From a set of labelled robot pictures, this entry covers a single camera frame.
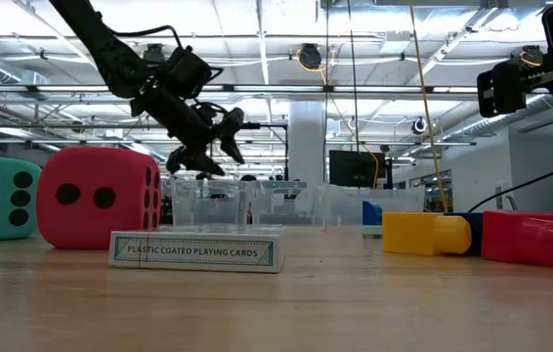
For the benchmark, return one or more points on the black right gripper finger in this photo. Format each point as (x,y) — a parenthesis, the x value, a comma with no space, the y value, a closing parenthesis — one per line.
(503,90)

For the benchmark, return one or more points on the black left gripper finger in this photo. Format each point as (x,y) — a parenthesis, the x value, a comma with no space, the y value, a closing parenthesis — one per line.
(193,160)
(231,127)

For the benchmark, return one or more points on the white teal playing cards box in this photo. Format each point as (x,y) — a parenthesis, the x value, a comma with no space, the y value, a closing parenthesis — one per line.
(196,259)

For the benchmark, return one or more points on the red foam die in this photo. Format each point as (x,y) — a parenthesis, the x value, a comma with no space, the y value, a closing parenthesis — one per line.
(86,225)

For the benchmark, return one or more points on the yellow block with stud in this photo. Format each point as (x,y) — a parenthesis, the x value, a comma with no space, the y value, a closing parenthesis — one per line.
(418,234)

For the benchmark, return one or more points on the teal foam die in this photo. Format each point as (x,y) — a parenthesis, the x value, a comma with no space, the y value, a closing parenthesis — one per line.
(3,195)

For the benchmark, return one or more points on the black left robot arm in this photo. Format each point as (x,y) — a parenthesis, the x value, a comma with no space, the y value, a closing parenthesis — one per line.
(100,44)

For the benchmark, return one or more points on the black metal stand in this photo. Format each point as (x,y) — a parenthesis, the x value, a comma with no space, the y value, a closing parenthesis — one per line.
(284,146)

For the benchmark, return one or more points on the long ceiling light bar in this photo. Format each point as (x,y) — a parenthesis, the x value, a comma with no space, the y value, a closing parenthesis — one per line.
(281,89)

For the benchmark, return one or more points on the white round column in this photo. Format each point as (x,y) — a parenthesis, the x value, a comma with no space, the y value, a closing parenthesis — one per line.
(306,142)

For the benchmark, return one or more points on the black monitor screen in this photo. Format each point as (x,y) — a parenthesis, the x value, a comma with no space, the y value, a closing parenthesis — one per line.
(357,168)

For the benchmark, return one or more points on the wide clear plastic bin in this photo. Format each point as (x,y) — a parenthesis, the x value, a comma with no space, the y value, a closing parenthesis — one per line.
(345,207)

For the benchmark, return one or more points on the red building block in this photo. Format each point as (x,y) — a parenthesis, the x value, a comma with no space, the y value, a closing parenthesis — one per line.
(525,239)

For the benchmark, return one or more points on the small blue sloped block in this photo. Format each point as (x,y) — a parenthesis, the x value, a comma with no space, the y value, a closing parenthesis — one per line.
(371,213)

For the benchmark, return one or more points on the light teal flat box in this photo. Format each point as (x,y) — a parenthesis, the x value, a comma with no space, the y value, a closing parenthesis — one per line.
(371,233)

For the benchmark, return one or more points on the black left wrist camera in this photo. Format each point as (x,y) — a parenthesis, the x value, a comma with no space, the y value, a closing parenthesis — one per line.
(186,71)

